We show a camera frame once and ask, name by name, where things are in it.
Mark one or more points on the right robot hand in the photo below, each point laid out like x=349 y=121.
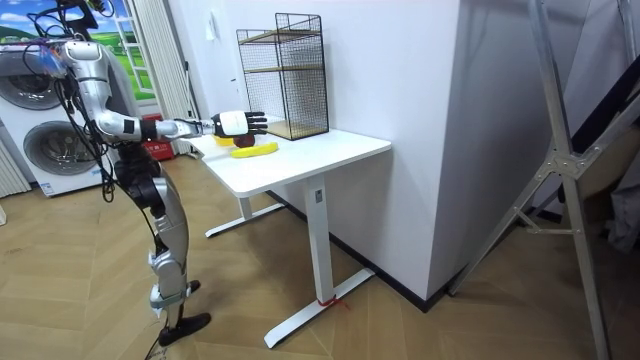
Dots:
x=233 y=123

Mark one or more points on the dark red fruit soft toy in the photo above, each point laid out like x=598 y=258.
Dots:
x=245 y=141

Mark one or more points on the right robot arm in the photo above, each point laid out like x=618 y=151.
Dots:
x=95 y=75

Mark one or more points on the yellow fruit soft toy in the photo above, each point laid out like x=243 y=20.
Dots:
x=223 y=141

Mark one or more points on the yellow banana soft toy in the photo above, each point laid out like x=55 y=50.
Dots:
x=255 y=150

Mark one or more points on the white desk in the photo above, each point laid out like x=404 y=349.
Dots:
x=295 y=160

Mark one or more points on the red box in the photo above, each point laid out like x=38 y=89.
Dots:
x=160 y=150

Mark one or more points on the white pleated curtain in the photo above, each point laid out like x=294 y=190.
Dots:
x=161 y=60
x=9 y=172

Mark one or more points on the robot body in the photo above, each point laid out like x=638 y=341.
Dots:
x=125 y=100

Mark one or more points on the robot legs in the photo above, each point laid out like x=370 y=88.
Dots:
x=170 y=235

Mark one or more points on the red tape strip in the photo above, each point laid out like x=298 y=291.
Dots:
x=327 y=302

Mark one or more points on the white washing machine tower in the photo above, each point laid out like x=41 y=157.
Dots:
x=30 y=117

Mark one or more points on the white wall switch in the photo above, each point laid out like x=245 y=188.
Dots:
x=212 y=27

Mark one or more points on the landscape wall poster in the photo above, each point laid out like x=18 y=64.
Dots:
x=15 y=20

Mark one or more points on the grey metal frame stand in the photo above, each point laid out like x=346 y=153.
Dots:
x=560 y=165

